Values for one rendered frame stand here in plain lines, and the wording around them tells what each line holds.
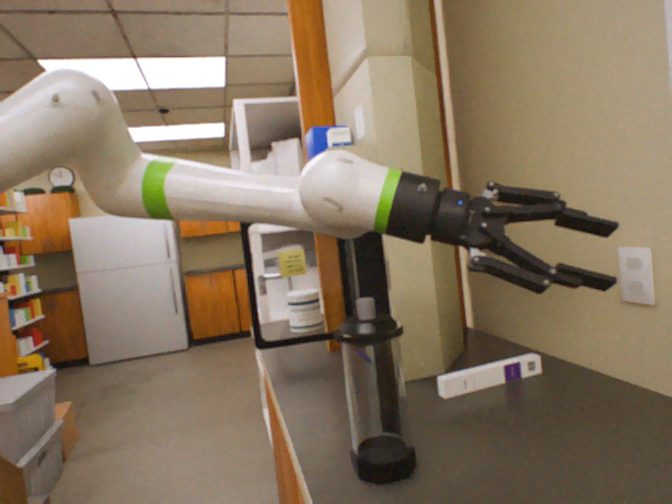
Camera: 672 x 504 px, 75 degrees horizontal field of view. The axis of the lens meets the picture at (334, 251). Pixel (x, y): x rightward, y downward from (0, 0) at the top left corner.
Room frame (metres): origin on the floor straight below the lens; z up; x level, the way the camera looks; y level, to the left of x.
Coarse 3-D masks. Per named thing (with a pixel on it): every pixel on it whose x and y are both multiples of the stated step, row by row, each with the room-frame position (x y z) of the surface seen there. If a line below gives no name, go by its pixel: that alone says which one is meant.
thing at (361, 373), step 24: (360, 336) 0.63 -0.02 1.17; (360, 360) 0.64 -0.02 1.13; (384, 360) 0.64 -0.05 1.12; (360, 384) 0.64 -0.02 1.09; (384, 384) 0.64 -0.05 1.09; (360, 408) 0.64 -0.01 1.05; (384, 408) 0.64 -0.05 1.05; (360, 432) 0.65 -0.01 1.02; (384, 432) 0.64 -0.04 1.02; (408, 432) 0.66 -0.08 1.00; (360, 456) 0.65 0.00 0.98; (384, 456) 0.64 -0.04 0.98
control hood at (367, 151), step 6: (366, 144) 1.03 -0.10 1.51; (372, 144) 1.03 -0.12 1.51; (348, 150) 1.02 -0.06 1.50; (354, 150) 1.02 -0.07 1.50; (360, 150) 1.02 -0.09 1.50; (366, 150) 1.03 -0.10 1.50; (372, 150) 1.03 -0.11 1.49; (360, 156) 1.02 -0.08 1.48; (366, 156) 1.03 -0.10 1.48; (372, 156) 1.03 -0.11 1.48; (372, 162) 1.03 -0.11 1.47
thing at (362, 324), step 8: (360, 304) 0.67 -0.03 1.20; (368, 304) 0.67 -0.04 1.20; (360, 312) 0.67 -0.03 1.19; (368, 312) 0.67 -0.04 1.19; (344, 320) 0.68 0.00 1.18; (352, 320) 0.67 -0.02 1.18; (360, 320) 0.67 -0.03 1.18; (368, 320) 0.66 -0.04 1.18; (376, 320) 0.66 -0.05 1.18; (384, 320) 0.65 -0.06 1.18; (392, 320) 0.67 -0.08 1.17; (344, 328) 0.66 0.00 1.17; (352, 328) 0.65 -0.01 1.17; (360, 328) 0.64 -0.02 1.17; (368, 328) 0.64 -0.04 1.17; (376, 328) 0.64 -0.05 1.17; (384, 328) 0.64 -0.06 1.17
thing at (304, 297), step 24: (264, 240) 1.30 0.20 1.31; (288, 240) 1.31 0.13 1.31; (312, 240) 1.32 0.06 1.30; (336, 240) 1.32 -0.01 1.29; (264, 264) 1.30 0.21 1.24; (288, 264) 1.31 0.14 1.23; (312, 264) 1.32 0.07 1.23; (336, 264) 1.32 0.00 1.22; (288, 288) 1.30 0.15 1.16; (312, 288) 1.31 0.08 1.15; (336, 288) 1.32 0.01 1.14; (264, 312) 1.30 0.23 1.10; (288, 312) 1.30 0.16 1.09; (312, 312) 1.31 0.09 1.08; (336, 312) 1.32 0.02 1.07; (264, 336) 1.29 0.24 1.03; (288, 336) 1.30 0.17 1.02
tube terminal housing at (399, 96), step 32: (384, 64) 1.04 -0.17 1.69; (416, 64) 1.09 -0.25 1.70; (352, 96) 1.16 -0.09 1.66; (384, 96) 1.04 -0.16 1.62; (416, 96) 1.07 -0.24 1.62; (352, 128) 1.19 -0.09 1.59; (384, 128) 1.04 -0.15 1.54; (416, 128) 1.06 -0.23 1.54; (384, 160) 1.04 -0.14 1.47; (416, 160) 1.06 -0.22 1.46; (416, 256) 1.05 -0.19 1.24; (448, 256) 1.18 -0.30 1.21; (416, 288) 1.05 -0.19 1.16; (448, 288) 1.15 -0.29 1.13; (416, 320) 1.05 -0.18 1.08; (448, 320) 1.13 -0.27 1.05; (416, 352) 1.04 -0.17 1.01; (448, 352) 1.11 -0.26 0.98
